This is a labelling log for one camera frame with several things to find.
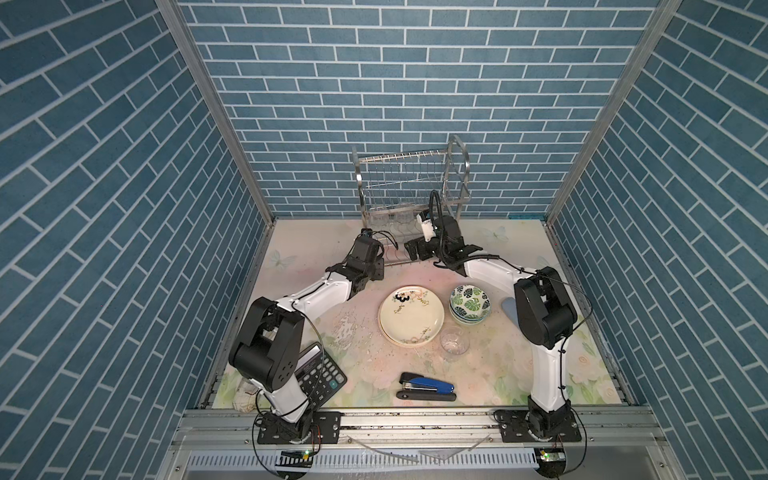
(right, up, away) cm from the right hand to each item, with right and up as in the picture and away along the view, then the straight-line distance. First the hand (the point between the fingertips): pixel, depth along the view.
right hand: (416, 236), depth 98 cm
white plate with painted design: (-2, -25, -5) cm, 26 cm away
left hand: (-13, -8, -5) cm, 16 cm away
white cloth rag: (-45, -42, -23) cm, 66 cm away
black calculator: (-28, -38, -17) cm, 50 cm away
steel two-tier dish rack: (-7, +19, +17) cm, 27 cm away
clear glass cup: (+11, -32, -11) cm, 35 cm away
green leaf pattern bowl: (+16, -21, -7) cm, 28 cm away
